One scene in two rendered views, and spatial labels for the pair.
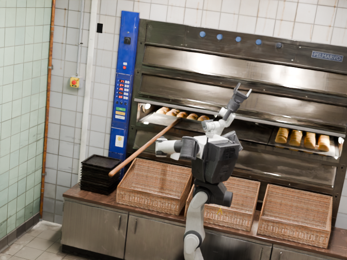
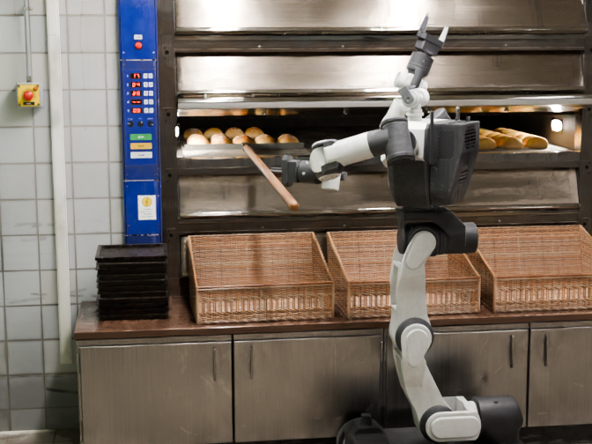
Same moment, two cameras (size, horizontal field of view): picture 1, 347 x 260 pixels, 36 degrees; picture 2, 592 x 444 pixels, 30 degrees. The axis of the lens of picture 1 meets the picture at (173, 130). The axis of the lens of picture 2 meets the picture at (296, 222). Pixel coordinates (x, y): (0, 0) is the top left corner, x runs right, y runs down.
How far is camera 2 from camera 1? 1.71 m
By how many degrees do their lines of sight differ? 21
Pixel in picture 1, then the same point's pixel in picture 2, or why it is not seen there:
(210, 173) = (445, 183)
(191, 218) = (407, 292)
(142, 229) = (268, 366)
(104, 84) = (94, 92)
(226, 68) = (351, 14)
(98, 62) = (75, 44)
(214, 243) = not seen: hidden behind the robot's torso
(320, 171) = (551, 182)
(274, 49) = not seen: outside the picture
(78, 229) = (121, 406)
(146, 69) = (184, 44)
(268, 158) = not seen: hidden behind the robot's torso
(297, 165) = (507, 181)
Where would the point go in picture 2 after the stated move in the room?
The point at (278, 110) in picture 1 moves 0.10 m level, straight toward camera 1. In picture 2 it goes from (459, 79) to (467, 80)
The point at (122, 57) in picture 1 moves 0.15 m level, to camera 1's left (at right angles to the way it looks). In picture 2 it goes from (130, 23) to (94, 23)
